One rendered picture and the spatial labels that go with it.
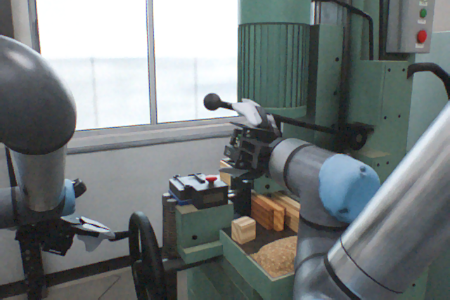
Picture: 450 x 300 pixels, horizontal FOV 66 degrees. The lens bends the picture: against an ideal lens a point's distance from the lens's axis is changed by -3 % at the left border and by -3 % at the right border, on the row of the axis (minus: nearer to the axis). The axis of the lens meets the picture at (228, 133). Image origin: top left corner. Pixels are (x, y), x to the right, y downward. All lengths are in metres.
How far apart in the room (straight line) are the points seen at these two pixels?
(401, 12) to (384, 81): 0.19
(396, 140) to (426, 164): 0.75
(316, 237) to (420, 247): 0.17
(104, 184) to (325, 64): 1.59
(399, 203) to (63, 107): 0.36
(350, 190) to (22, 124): 0.36
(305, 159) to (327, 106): 0.47
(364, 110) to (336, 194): 0.50
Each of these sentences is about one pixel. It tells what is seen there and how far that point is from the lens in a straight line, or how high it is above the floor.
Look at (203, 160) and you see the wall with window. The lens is 2.33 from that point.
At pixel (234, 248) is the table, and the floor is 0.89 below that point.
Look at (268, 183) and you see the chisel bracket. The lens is 0.92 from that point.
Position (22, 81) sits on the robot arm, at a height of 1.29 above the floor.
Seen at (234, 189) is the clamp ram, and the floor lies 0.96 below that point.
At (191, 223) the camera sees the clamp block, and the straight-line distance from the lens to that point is 0.85.
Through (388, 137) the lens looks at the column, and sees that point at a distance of 1.06.
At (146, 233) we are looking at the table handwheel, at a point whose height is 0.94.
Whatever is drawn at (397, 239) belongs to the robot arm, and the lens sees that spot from 0.34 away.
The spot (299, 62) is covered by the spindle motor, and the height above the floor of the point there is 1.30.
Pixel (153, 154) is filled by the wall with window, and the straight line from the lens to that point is 2.21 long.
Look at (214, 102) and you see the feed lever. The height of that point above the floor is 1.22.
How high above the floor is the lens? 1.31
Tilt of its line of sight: 12 degrees down
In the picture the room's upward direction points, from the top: straight up
